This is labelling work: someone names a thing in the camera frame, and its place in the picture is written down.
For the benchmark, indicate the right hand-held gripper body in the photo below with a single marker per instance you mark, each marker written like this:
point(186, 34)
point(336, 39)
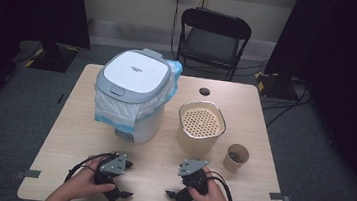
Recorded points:
point(192, 169)

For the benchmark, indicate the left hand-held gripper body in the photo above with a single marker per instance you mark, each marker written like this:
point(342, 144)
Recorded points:
point(114, 165)

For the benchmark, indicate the brown paper cup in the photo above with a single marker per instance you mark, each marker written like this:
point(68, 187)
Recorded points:
point(231, 166)

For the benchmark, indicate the dark scraps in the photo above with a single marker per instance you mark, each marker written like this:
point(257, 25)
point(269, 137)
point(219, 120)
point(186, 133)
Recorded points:
point(236, 157)

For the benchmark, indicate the white trash can grey lid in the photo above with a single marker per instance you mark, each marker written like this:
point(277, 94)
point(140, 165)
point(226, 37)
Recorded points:
point(135, 72)

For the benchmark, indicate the person's left hand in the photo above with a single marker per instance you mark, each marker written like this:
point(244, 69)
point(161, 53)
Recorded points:
point(86, 181)

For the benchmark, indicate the person's right hand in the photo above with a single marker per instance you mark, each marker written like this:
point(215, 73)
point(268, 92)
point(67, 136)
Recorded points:
point(214, 198)

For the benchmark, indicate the beige bin with perforated insert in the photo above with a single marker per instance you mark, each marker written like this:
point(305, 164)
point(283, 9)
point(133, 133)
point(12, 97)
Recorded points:
point(201, 123)

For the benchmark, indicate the white blue plastic trash bag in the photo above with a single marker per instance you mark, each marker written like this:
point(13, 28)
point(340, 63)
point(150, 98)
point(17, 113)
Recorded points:
point(115, 110)

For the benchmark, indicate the black round table grommet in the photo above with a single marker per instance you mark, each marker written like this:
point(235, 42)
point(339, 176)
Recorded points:
point(204, 91)

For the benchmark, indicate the grey tape piece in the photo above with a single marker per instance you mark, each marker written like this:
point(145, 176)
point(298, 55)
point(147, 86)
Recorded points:
point(29, 174)
point(278, 197)

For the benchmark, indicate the black floor tape strip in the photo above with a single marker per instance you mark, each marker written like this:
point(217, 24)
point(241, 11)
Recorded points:
point(61, 98)

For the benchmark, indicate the black stand base yellow tape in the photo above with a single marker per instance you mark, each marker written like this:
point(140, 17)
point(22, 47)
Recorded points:
point(50, 57)
point(277, 85)

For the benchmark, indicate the black folding chair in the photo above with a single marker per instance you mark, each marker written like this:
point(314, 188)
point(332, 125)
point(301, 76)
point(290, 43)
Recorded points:
point(210, 45)

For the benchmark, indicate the black curtain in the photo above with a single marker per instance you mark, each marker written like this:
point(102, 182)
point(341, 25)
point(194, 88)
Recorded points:
point(344, 64)
point(25, 4)

